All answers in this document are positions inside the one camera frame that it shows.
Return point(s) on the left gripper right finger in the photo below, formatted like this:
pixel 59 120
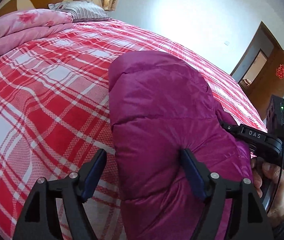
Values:
pixel 234 204

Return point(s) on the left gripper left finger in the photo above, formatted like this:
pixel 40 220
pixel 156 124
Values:
pixel 39 216

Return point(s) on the magenta puffer down jacket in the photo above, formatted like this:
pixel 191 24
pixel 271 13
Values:
pixel 158 105

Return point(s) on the brown wooden door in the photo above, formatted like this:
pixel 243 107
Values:
pixel 267 83

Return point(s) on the red double happiness decoration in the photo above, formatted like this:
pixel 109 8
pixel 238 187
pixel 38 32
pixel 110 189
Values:
pixel 280 71

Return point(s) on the red white plaid bedsheet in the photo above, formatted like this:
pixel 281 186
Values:
pixel 54 115

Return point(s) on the pink floral quilt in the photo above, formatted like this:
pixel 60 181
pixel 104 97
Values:
pixel 19 27

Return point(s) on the striped pillow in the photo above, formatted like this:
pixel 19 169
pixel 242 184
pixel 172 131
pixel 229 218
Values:
pixel 81 11

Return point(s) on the dark door frame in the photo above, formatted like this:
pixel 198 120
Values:
pixel 264 42

